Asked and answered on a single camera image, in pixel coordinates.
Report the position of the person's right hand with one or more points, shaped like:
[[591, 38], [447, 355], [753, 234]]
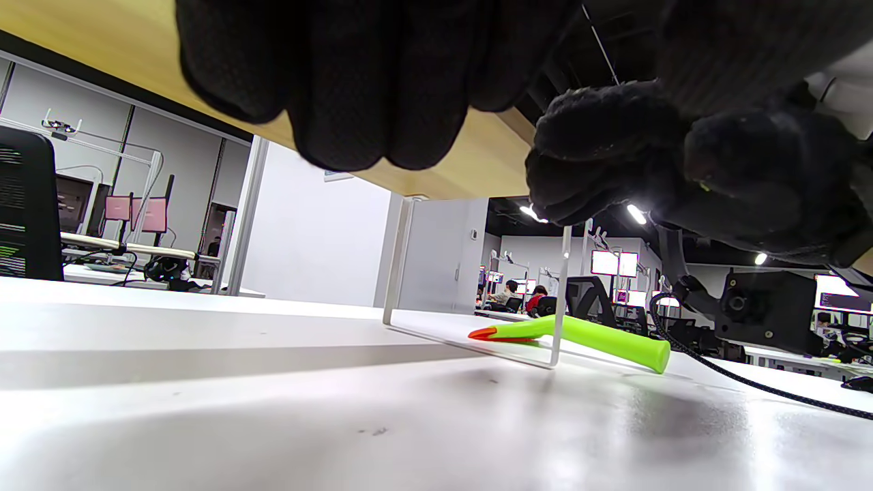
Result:
[[736, 177]]

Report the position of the white office desk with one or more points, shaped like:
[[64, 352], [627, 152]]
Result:
[[89, 241]]

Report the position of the black mesh office chair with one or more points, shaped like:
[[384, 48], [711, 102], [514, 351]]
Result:
[[27, 204]]

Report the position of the wooden tabletop organizer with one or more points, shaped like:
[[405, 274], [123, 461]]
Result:
[[102, 48]]

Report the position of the green orange scraper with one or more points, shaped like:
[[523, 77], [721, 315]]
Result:
[[614, 341]]

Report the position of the person's left hand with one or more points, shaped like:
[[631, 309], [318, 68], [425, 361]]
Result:
[[375, 75]]

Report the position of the white lit monitor screen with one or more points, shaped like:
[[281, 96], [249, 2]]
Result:
[[614, 263]]

